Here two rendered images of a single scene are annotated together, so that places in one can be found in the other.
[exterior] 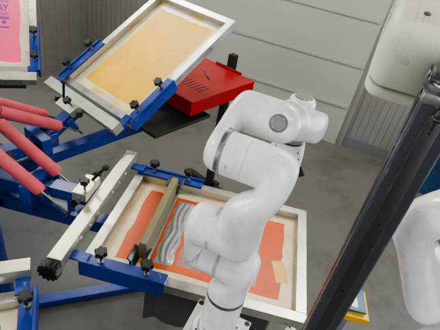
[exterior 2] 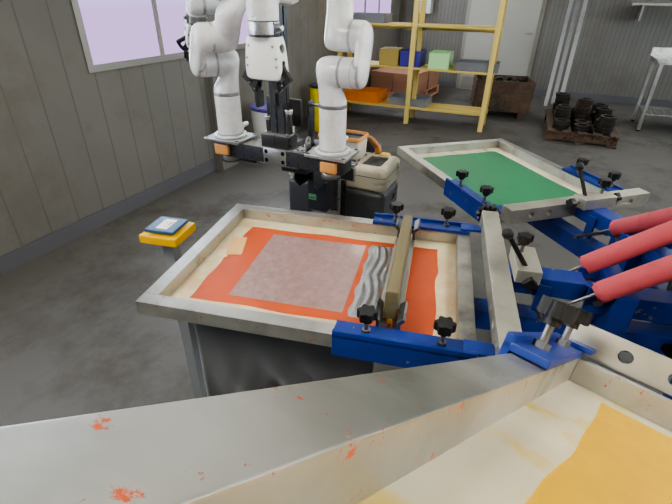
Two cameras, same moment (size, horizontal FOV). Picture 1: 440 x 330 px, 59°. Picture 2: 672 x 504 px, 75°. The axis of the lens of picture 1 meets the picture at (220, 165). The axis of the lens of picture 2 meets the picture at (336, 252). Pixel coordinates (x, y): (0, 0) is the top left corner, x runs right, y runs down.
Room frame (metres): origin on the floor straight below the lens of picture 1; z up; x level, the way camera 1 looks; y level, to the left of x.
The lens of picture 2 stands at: (2.13, 0.17, 1.63)
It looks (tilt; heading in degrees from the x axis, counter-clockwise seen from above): 31 degrees down; 189
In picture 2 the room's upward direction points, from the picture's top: 1 degrees clockwise
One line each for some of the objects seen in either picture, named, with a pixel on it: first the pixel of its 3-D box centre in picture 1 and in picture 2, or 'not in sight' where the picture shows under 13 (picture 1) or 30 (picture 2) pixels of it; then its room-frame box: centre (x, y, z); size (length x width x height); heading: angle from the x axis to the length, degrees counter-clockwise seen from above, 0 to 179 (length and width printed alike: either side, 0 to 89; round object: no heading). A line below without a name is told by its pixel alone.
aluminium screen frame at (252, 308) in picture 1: (207, 236); (325, 266); (1.11, -0.01, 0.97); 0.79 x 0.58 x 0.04; 86
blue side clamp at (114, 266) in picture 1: (123, 273); (419, 230); (0.85, 0.25, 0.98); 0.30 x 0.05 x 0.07; 86
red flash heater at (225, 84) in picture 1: (198, 83); not in sight; (2.36, 0.25, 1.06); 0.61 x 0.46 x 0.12; 146
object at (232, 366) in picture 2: not in sight; (286, 376); (1.31, -0.08, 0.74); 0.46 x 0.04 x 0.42; 86
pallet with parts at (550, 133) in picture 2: not in sight; (580, 116); (-4.41, 2.52, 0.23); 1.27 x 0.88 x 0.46; 165
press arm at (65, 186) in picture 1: (73, 192); (544, 281); (1.15, 0.55, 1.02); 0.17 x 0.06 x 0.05; 86
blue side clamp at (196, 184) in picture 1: (170, 181); (402, 347); (1.41, 0.21, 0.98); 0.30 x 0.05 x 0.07; 86
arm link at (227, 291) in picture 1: (228, 270); (335, 82); (0.61, -0.07, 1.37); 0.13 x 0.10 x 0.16; 75
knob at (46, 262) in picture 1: (52, 266); (488, 216); (0.79, 0.46, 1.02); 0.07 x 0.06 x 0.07; 86
